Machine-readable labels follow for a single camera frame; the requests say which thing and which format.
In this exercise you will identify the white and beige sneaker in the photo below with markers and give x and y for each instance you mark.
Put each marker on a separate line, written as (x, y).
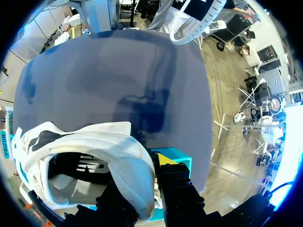
(118, 151)

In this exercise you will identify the black shoe insole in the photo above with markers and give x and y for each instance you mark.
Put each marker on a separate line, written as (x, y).
(71, 165)

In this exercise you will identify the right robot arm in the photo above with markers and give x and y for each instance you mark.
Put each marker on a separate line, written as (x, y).
(163, 14)

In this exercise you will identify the teal shoebox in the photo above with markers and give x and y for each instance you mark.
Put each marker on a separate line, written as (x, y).
(182, 156)

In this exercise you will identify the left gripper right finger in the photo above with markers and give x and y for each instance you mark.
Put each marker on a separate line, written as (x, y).
(176, 189)

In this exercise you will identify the person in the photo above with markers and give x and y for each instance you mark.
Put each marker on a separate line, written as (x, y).
(236, 8)

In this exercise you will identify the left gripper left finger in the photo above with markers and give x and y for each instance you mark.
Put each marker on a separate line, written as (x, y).
(113, 203)

